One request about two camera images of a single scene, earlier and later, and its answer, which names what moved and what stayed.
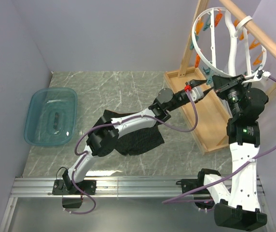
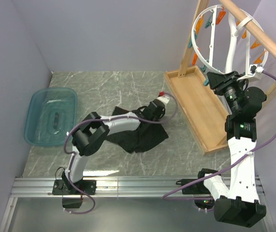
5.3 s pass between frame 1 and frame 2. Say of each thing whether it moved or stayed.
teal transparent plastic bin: stayed
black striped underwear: moved
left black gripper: moved
